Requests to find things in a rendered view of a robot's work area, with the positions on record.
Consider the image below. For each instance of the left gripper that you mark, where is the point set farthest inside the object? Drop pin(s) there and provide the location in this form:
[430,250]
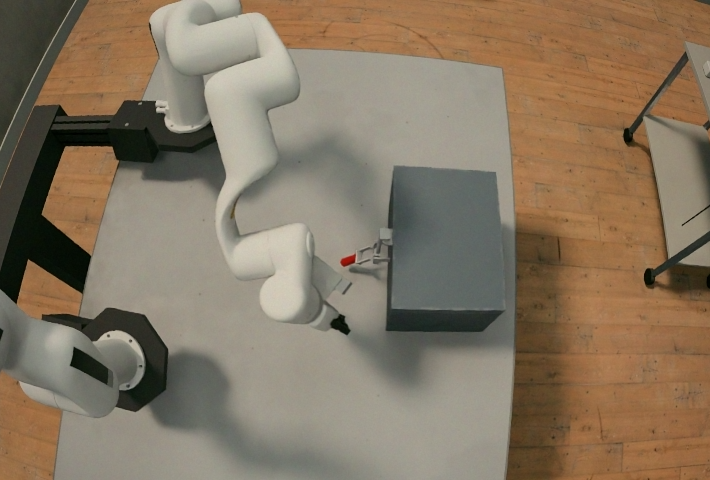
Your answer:
[326,320]

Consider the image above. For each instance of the dark grey rectangular case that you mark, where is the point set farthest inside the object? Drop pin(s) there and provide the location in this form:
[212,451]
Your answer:
[445,269]

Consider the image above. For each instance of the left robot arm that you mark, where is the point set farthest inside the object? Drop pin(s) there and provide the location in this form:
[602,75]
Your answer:
[238,100]

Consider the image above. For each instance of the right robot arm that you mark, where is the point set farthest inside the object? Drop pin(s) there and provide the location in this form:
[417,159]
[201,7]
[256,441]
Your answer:
[62,359]

